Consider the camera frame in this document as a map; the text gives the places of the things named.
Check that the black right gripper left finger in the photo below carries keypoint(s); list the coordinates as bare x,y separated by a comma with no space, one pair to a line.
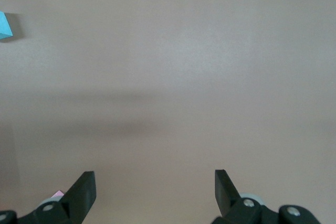
78,203

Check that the blue foam block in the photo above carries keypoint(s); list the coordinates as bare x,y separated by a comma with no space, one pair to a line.
4,26

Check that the pink foam block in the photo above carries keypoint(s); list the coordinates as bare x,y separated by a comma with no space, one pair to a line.
58,194

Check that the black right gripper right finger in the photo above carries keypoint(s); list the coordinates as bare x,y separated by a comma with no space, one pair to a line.
225,197

